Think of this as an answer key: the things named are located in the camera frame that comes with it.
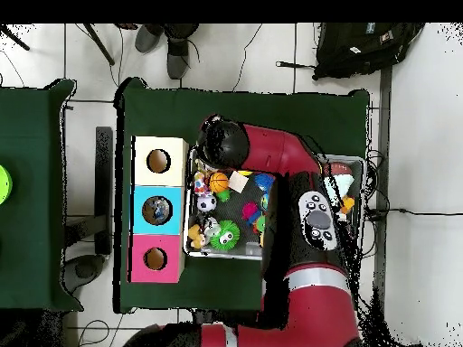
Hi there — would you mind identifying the mint green knitted cloth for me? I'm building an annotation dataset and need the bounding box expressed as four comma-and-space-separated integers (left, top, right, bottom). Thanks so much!
323, 173, 355, 211

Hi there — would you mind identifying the wooden box with three holes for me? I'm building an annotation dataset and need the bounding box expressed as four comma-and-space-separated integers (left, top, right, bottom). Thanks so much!
129, 136, 190, 285

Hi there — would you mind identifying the clear mesh bin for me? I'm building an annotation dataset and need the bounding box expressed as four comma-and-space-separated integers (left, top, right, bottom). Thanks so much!
184, 144, 366, 263

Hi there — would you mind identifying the small orange basketball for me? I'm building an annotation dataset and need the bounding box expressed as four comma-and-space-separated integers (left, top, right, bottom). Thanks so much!
209, 171, 231, 193

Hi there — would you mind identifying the green fuzzy toy with eyes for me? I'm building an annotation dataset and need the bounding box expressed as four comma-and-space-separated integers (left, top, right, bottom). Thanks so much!
211, 220, 241, 252

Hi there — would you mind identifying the dark green table cloth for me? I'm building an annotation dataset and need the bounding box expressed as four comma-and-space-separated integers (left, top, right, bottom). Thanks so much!
0, 78, 80, 314
115, 77, 372, 315

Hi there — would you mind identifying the small brown football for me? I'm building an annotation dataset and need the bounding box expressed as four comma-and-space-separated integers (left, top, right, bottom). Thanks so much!
328, 162, 355, 178

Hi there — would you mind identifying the orange plastic building block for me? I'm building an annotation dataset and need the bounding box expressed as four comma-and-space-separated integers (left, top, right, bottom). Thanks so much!
339, 196, 356, 216

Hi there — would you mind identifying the black backpack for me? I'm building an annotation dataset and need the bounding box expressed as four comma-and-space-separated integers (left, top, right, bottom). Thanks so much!
312, 23, 427, 80

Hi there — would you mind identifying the green round object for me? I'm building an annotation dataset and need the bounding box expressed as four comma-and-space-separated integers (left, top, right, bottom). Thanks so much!
0, 163, 14, 206

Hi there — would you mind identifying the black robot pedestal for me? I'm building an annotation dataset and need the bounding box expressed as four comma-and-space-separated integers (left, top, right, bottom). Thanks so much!
189, 309, 261, 326

